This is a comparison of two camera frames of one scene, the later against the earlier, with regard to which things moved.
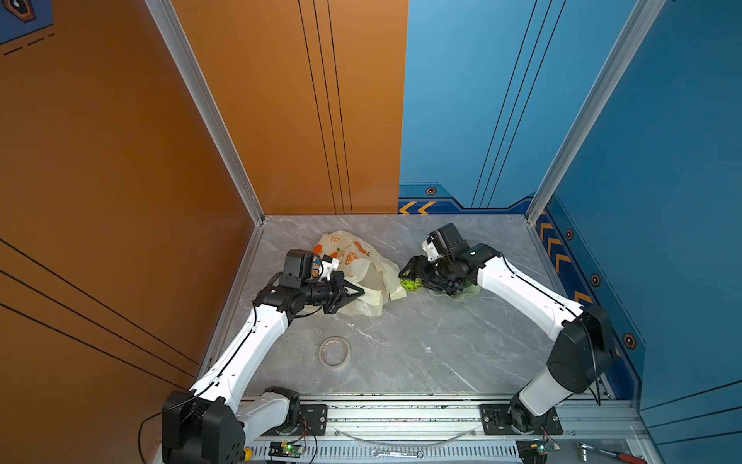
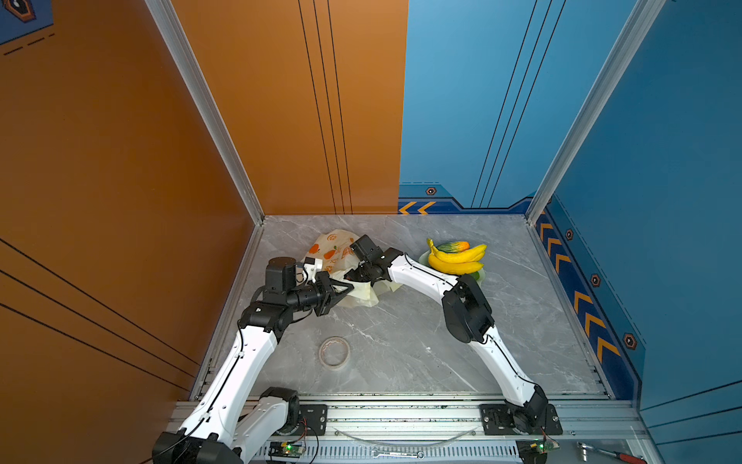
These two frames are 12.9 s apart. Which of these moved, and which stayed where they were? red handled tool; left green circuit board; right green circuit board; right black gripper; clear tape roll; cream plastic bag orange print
Moved: right black gripper; cream plastic bag orange print
Stayed: left green circuit board; clear tape roll; right green circuit board; red handled tool
